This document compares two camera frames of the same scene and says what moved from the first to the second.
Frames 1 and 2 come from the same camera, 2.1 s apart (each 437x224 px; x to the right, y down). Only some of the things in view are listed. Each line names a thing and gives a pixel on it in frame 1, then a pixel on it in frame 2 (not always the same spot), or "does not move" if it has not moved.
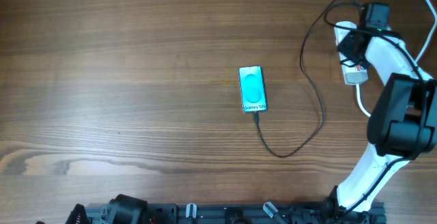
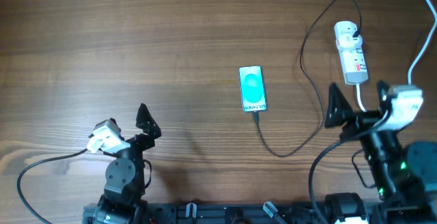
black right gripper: x=350 y=51 to x=362 y=119
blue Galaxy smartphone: x=252 y=89 does not move
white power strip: x=351 y=75 does not move
